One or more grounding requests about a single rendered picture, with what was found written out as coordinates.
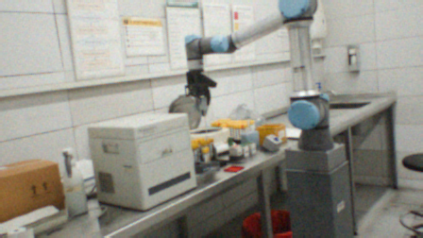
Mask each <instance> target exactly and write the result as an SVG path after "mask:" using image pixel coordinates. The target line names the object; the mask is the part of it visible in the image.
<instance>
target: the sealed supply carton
mask: <svg viewBox="0 0 423 238"><path fill-rule="evenodd" d="M49 206H50V207H52V206H53V207H54V208H56V209H57V210H58V211H62V210H65V202H64V198H63V191H62V187H61V179H60V174H59V164H58V163H56V162H53V161H49V160H26V161H17V162H15V163H10V164H7V165H1V166H0V224H2V223H6V222H8V221H10V220H11V219H15V218H17V217H21V216H23V215H25V214H29V213H33V212H34V211H37V210H39V209H43V208H45V207H49Z"/></svg>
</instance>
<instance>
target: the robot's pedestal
mask: <svg viewBox="0 0 423 238"><path fill-rule="evenodd" d="M285 172H286V177H287V191H288V197H289V212H290V219H291V233H292V238H354V232H353V224H352V214H351V195H350V187H349V168H348V161H343V162H342V163H340V164H339V165H337V166H336V167H334V168H333V169H331V170H330V171H329V172H327V171H312V170H304V169H289V168H288V169H286V170H285Z"/></svg>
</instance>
